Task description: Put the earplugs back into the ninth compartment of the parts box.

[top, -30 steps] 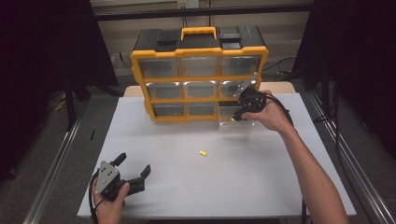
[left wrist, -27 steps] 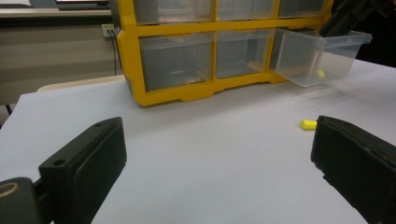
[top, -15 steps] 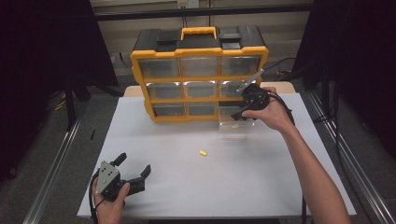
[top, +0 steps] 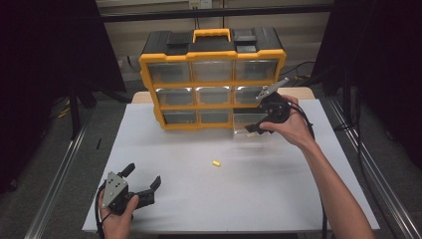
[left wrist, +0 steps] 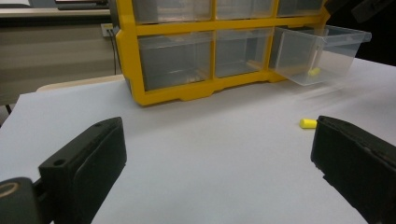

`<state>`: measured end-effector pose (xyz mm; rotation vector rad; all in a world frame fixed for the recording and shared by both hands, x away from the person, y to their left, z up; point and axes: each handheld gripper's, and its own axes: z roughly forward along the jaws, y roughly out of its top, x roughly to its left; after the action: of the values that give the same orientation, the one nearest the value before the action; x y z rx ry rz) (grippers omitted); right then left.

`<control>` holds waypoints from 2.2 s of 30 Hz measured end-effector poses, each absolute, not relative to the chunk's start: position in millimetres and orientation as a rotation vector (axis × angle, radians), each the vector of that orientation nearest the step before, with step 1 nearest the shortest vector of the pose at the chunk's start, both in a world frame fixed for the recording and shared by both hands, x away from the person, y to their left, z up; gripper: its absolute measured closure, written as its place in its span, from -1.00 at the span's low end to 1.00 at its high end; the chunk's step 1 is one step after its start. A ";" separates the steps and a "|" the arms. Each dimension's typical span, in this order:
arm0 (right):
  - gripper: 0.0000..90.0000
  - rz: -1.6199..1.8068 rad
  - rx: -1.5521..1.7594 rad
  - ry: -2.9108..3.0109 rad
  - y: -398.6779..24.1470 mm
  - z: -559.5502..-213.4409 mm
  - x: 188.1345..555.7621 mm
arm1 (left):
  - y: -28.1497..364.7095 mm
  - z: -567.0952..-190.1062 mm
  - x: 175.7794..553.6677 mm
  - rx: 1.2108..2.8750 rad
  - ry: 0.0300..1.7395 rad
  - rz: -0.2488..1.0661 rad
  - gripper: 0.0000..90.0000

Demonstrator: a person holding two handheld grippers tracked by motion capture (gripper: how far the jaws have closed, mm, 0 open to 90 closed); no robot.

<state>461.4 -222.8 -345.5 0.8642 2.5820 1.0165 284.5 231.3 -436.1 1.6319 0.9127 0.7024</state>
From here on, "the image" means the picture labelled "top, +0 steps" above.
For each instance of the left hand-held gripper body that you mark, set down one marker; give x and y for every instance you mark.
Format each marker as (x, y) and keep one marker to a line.
(114, 191)

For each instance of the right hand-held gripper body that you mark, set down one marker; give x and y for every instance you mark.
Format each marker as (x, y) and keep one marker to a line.
(277, 109)

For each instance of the yellow foam earplug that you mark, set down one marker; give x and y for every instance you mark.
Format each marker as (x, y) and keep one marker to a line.
(251, 135)
(216, 163)

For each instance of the clear plastic drawer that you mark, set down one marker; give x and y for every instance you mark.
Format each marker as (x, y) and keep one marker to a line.
(245, 121)

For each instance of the yellow black organizer cabinet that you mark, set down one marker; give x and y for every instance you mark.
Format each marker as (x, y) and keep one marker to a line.
(212, 53)

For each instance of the person's right hand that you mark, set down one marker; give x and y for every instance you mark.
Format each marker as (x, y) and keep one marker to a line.
(297, 129)

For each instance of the person's left hand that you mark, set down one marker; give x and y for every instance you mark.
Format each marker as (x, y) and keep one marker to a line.
(117, 225)

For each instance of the white table cover sheet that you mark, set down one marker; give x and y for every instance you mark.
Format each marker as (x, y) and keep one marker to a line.
(215, 199)

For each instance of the rows of transparent bins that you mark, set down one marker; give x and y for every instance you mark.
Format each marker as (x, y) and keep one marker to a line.
(175, 97)

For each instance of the black curtain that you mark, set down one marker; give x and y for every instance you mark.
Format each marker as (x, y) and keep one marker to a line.
(40, 66)
(381, 66)

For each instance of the black horizontal bar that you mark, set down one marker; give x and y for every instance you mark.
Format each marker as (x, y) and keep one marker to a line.
(166, 15)

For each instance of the metal floor rail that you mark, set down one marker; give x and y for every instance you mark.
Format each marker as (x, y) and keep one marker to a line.
(56, 179)
(381, 186)

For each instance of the black stand post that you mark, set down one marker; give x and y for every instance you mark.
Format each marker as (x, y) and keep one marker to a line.
(74, 113)

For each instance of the white wall socket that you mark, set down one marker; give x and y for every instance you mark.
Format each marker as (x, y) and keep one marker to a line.
(200, 3)

